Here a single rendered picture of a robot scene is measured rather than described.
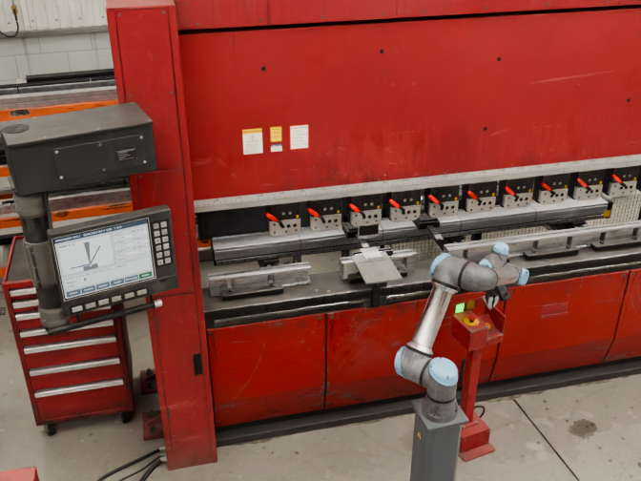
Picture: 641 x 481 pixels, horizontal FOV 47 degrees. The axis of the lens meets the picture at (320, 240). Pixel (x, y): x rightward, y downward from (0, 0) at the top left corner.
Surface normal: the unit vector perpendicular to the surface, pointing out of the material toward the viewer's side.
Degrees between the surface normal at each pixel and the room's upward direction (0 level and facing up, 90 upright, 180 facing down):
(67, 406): 90
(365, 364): 90
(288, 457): 0
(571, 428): 0
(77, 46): 90
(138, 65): 90
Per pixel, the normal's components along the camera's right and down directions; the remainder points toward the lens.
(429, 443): -0.47, 0.43
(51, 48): 0.30, 0.47
